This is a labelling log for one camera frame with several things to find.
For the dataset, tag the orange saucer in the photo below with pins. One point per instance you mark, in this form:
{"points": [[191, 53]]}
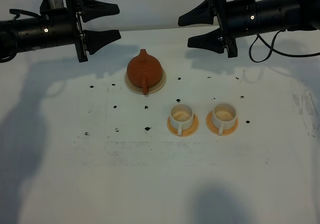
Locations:
{"points": [[187, 132], [215, 130]]}

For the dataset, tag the white teacup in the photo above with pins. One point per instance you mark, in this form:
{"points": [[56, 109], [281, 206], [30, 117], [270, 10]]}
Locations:
{"points": [[224, 116], [181, 118]]}

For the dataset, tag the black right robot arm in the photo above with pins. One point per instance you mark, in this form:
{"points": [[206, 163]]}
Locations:
{"points": [[285, 15]]}

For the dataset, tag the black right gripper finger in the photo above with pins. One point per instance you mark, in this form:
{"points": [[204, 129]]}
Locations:
{"points": [[210, 41], [202, 14]]}

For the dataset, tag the right orange saucer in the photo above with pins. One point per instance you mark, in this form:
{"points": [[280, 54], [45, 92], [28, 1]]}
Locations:
{"points": [[215, 130]]}

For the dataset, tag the left orange saucer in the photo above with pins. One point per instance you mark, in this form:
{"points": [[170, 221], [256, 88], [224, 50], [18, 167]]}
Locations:
{"points": [[187, 132]]}

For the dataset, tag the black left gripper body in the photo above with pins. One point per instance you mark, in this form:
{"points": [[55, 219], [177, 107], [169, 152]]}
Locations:
{"points": [[77, 32]]}

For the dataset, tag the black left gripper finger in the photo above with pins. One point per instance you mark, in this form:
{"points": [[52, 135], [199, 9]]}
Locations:
{"points": [[96, 40], [91, 9]]}

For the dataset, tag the left white teacup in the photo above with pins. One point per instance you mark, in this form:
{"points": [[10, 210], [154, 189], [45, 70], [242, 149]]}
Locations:
{"points": [[181, 118]]}

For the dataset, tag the brown clay teapot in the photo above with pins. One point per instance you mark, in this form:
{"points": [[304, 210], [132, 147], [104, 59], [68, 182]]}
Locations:
{"points": [[144, 71]]}

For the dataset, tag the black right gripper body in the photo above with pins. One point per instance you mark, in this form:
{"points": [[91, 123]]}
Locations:
{"points": [[236, 19]]}

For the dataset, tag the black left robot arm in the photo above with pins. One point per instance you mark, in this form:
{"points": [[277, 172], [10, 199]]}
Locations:
{"points": [[59, 23]]}

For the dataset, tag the cream round teapot coaster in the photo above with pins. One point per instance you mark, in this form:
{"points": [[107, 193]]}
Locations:
{"points": [[151, 90]]}

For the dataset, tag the right white teacup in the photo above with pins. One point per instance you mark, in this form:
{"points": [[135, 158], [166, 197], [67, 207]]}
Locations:
{"points": [[224, 116]]}

